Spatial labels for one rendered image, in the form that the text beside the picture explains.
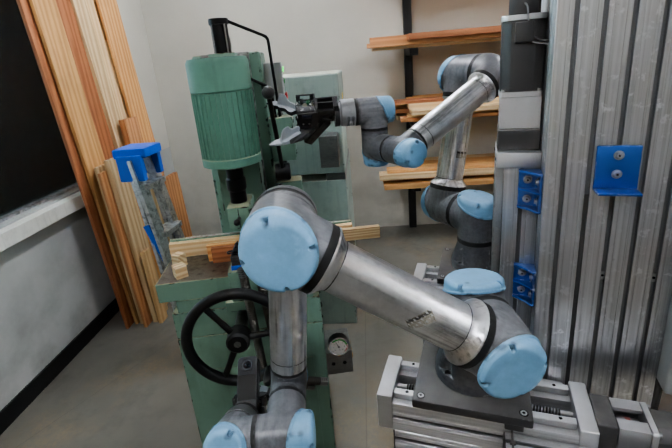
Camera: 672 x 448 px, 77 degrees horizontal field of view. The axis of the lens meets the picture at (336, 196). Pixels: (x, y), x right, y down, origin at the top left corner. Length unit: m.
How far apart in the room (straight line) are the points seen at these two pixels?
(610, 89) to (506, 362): 0.52
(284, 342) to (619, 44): 0.82
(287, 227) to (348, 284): 0.13
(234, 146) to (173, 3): 2.74
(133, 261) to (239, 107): 1.77
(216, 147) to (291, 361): 0.64
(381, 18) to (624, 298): 2.89
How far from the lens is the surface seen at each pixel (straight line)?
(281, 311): 0.84
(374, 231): 1.42
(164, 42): 3.92
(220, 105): 1.24
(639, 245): 1.04
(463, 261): 1.37
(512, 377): 0.78
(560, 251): 1.02
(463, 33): 3.12
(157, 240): 2.21
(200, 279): 1.32
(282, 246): 0.60
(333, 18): 3.60
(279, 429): 0.86
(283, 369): 0.92
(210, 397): 1.55
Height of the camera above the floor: 1.48
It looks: 18 degrees down
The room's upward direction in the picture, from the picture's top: 5 degrees counter-clockwise
